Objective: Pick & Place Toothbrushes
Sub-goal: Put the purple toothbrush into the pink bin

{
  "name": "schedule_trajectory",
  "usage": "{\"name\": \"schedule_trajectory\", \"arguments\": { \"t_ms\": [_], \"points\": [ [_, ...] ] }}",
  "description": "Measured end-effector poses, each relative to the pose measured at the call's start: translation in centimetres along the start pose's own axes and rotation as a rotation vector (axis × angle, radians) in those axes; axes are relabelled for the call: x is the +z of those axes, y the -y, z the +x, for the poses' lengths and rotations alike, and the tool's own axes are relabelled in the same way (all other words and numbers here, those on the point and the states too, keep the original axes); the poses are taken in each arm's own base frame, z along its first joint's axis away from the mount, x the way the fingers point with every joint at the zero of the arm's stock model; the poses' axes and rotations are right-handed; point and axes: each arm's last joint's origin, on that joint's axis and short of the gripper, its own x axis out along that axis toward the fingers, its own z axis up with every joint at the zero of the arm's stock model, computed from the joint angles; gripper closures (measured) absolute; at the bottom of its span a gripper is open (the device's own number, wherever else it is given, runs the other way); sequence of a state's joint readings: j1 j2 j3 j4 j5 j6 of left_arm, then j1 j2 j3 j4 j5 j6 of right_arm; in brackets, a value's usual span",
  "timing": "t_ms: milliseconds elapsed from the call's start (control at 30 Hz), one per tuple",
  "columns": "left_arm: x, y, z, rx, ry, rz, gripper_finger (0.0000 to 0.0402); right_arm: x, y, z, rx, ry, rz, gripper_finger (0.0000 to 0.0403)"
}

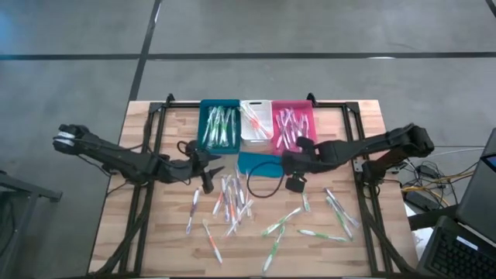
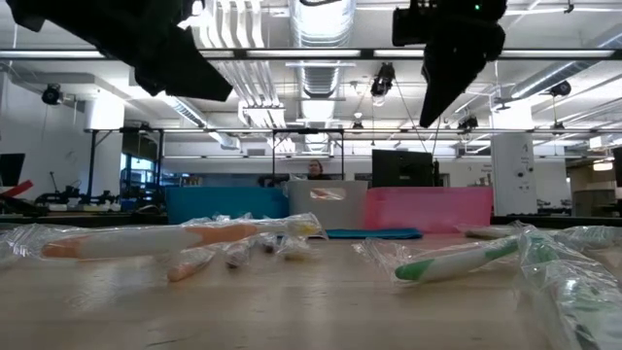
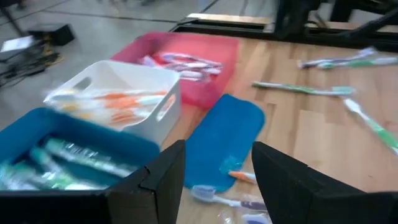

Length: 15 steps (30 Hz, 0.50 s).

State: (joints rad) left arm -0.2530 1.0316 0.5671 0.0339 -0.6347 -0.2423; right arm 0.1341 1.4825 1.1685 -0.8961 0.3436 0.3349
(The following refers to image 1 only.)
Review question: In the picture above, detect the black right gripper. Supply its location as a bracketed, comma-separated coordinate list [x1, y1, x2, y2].
[281, 137, 352, 175]

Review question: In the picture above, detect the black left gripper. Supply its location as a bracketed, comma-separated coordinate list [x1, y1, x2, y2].
[170, 139, 226, 195]

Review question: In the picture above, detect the teal plastic bin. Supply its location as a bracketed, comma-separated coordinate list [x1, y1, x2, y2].
[197, 98, 242, 155]

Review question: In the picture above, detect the teal bin lid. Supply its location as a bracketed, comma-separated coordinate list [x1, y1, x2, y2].
[236, 151, 287, 178]

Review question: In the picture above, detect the white plastic bin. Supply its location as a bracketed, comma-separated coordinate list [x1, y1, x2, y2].
[239, 98, 274, 146]

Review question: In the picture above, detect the pink plastic bin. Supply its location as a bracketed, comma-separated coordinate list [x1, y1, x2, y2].
[270, 98, 318, 157]

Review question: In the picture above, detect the black power brick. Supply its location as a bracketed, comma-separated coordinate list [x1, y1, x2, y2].
[404, 191, 432, 211]

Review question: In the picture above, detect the grey laptop lid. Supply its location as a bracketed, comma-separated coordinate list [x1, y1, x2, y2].
[456, 127, 496, 243]

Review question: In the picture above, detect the black open laptop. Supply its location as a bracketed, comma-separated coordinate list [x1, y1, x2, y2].
[417, 215, 496, 279]

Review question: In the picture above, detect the grey side table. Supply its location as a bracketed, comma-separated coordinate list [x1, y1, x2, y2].
[0, 170, 63, 279]

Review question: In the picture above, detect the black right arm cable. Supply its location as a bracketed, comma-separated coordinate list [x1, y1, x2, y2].
[246, 160, 288, 199]

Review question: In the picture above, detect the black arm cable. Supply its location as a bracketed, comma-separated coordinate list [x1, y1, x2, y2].
[246, 160, 288, 199]
[176, 139, 197, 157]

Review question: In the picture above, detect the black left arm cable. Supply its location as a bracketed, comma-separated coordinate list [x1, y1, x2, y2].
[176, 139, 197, 157]

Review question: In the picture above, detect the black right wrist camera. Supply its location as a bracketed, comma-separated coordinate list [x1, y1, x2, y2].
[285, 174, 308, 194]

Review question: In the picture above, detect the black aluminium table frame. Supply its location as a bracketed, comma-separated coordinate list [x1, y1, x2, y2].
[92, 92, 412, 277]

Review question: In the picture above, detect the black cable adapter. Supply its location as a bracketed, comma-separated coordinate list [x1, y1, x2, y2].
[412, 161, 458, 185]

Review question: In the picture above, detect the yellow cable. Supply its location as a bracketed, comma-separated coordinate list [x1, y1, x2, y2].
[401, 172, 477, 194]

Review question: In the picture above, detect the white cable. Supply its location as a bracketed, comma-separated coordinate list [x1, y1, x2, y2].
[433, 146, 496, 160]

